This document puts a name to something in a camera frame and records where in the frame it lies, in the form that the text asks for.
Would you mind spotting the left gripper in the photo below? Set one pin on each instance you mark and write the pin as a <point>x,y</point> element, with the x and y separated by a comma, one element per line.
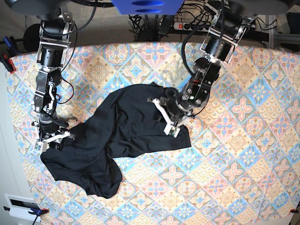
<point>172,113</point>

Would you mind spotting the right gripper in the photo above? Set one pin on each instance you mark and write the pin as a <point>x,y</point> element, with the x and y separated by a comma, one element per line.
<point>50,134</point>

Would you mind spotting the black t-shirt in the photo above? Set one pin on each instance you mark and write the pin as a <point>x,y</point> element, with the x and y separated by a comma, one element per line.
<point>126,124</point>

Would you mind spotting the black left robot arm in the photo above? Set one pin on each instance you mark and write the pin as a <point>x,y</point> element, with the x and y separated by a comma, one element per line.
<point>229,24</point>

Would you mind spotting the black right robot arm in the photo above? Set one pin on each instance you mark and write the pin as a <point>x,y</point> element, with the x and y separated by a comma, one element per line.
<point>56,26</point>

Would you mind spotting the patterned colourful tablecloth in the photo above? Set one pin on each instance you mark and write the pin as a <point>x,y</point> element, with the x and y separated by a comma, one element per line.
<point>243,165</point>

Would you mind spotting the red table clamp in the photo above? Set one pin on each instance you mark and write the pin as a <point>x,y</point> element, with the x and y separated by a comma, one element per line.
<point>7,62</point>

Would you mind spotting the white wall outlet box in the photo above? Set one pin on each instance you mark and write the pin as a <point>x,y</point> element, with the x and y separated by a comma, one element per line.
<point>19,208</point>

